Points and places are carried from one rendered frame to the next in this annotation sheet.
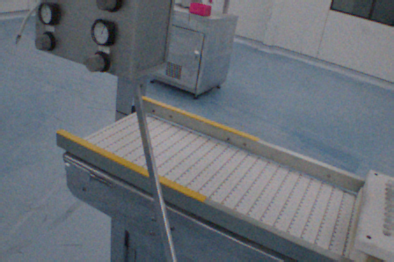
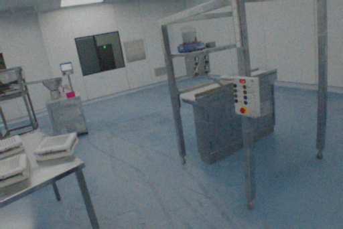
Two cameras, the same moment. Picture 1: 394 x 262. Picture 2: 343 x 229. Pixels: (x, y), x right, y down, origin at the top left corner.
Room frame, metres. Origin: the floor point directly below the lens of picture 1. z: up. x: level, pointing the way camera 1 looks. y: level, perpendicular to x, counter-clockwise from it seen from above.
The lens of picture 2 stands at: (-0.43, 2.14, 1.42)
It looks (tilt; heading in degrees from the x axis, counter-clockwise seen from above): 13 degrees down; 313
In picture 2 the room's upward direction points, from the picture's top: 10 degrees counter-clockwise
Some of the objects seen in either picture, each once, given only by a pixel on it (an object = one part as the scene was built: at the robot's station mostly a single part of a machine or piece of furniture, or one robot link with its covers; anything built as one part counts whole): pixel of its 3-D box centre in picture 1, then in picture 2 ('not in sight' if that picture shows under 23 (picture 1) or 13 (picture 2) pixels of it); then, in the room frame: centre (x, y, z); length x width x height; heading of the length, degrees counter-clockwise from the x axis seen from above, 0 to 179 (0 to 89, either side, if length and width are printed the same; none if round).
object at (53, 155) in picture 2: not in sight; (58, 148); (1.03, 1.53, 0.83); 0.24 x 0.24 x 0.02; 45
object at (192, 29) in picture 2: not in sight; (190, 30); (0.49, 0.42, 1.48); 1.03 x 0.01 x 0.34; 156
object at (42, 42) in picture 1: (43, 39); not in sight; (0.56, 0.28, 1.08); 0.03 x 0.02 x 0.04; 66
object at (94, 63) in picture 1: (96, 60); not in sight; (0.51, 0.17, 1.07); 0.03 x 0.03 x 0.04; 66
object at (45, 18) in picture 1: (47, 13); not in sight; (0.56, 0.27, 1.12); 0.04 x 0.01 x 0.04; 66
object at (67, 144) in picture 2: not in sight; (56, 142); (1.03, 1.53, 0.88); 0.25 x 0.24 x 0.02; 135
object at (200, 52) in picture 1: (191, 48); (67, 116); (3.43, 0.18, 0.38); 0.63 x 0.57 x 0.76; 63
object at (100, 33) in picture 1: (102, 32); not in sight; (0.51, 0.16, 1.12); 0.04 x 0.01 x 0.04; 66
